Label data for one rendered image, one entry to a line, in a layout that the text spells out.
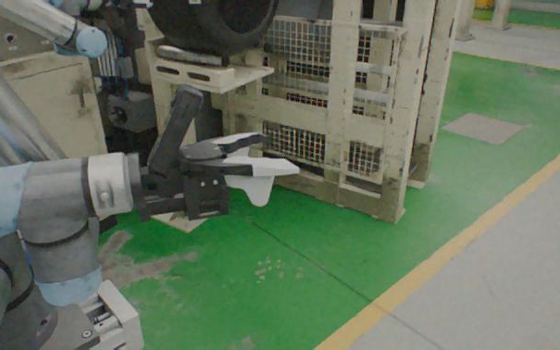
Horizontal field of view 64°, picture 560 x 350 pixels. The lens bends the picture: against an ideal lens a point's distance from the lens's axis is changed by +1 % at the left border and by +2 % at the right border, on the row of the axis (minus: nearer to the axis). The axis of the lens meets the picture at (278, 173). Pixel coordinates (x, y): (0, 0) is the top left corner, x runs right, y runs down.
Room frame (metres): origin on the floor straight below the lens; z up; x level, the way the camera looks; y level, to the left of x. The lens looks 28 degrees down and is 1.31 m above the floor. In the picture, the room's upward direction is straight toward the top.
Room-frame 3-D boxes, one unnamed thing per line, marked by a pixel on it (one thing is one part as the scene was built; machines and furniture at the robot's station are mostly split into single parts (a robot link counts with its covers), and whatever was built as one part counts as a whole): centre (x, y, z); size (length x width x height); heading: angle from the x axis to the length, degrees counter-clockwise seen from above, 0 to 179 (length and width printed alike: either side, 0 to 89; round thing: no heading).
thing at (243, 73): (1.89, 0.27, 0.80); 0.37 x 0.36 x 0.02; 147
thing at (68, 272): (0.48, 0.28, 0.94); 0.11 x 0.08 x 0.11; 17
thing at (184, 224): (2.01, 0.50, 0.02); 0.27 x 0.27 x 0.04; 57
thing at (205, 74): (1.77, 0.35, 0.83); 0.36 x 0.09 x 0.06; 57
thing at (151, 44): (1.99, 0.42, 0.90); 0.40 x 0.03 x 0.10; 147
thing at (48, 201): (0.46, 0.28, 1.04); 0.11 x 0.08 x 0.09; 107
